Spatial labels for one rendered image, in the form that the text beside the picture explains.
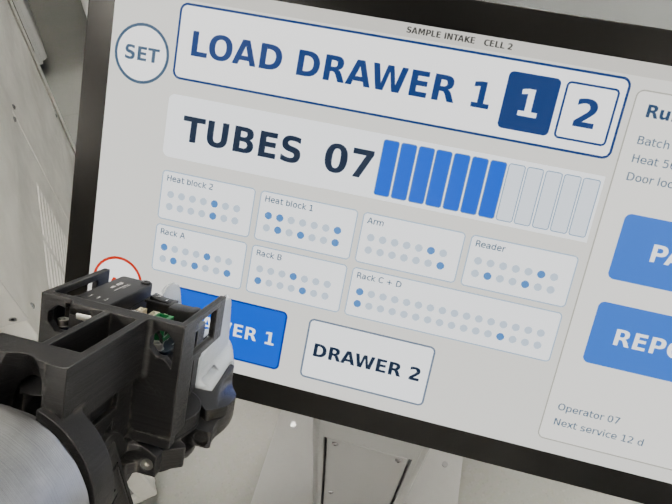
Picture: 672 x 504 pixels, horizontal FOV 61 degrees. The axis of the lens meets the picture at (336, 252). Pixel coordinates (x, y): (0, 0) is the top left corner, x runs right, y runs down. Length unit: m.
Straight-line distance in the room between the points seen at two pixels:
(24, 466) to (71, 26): 2.74
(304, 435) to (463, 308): 1.06
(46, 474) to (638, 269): 0.35
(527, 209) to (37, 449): 0.31
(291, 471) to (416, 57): 1.14
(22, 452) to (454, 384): 0.29
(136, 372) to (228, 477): 1.19
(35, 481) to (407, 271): 0.27
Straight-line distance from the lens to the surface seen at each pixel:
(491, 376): 0.42
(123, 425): 0.29
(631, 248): 0.42
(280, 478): 1.40
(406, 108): 0.39
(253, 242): 0.42
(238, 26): 0.42
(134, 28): 0.45
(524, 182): 0.40
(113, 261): 0.47
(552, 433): 0.45
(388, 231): 0.40
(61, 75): 2.60
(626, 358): 0.44
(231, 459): 1.46
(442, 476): 1.43
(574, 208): 0.40
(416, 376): 0.42
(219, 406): 0.33
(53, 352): 0.23
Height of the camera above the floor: 1.38
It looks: 52 degrees down
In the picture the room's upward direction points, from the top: 3 degrees clockwise
